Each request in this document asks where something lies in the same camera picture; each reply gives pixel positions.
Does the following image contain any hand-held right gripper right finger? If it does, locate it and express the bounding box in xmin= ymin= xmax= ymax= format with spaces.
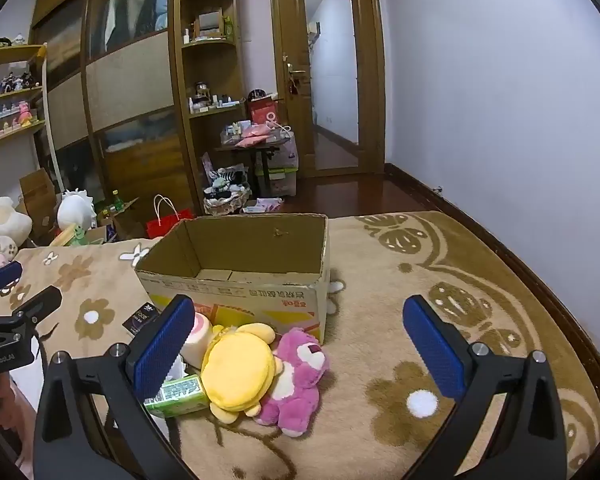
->
xmin=402 ymin=294 xmax=568 ymax=480

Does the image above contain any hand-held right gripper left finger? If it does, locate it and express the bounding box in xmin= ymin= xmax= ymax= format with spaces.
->
xmin=32 ymin=294 xmax=197 ymax=480

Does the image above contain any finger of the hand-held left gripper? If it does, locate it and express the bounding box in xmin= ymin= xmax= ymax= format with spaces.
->
xmin=7 ymin=286 xmax=63 ymax=325
xmin=0 ymin=260 xmax=24 ymax=297

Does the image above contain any yellow plush toy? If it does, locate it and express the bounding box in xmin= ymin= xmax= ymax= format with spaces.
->
xmin=200 ymin=322 xmax=285 ymax=423

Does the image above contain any pink bear plush toy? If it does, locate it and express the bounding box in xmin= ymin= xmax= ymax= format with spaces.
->
xmin=254 ymin=327 xmax=331 ymax=437

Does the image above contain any black card packet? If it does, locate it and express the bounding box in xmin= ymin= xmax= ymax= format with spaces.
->
xmin=122 ymin=301 xmax=160 ymax=336

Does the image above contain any pink swirl plush cushion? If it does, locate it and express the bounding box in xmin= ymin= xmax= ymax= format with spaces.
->
xmin=182 ymin=311 xmax=215 ymax=368

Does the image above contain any cream plush toy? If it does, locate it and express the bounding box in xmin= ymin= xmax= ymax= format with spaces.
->
xmin=0 ymin=196 xmax=33 ymax=251

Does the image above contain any green frog plush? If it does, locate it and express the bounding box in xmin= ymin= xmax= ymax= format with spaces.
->
xmin=50 ymin=224 xmax=88 ymax=247

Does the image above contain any tall cardboard box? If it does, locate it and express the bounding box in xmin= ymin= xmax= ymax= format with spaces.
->
xmin=19 ymin=169 xmax=57 ymax=246

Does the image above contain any white spiky-haired plush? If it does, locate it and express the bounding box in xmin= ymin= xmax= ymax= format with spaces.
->
xmin=56 ymin=189 xmax=98 ymax=231

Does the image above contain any red gift bag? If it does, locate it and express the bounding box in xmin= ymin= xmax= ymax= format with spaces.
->
xmin=146 ymin=195 xmax=195 ymax=240

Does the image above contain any cardboard box with bottles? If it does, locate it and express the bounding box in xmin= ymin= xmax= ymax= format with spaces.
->
xmin=95 ymin=197 xmax=141 ymax=241

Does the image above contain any basket of socks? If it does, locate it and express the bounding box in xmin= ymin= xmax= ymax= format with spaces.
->
xmin=202 ymin=165 xmax=253 ymax=216

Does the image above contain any wooden corner shelf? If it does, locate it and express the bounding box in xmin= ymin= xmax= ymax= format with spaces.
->
xmin=172 ymin=0 xmax=248 ymax=216

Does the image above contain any small dark table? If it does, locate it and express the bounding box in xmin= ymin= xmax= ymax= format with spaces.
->
xmin=215 ymin=140 xmax=291 ymax=198

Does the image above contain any wooden wardrobe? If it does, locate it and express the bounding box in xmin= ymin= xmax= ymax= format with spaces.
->
xmin=30 ymin=0 xmax=203 ymax=226

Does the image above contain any pink bag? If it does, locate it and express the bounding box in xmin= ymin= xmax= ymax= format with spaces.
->
xmin=235 ymin=125 xmax=273 ymax=148

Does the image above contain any red paper bag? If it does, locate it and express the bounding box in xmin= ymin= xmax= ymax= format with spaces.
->
xmin=245 ymin=99 xmax=281 ymax=128

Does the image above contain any wooden door with glass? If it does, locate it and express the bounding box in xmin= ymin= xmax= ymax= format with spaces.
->
xmin=270 ymin=0 xmax=388 ymax=178

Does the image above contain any yellow wall shelf with figurines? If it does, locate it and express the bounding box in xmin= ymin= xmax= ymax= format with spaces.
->
xmin=0 ymin=35 xmax=48 ymax=148

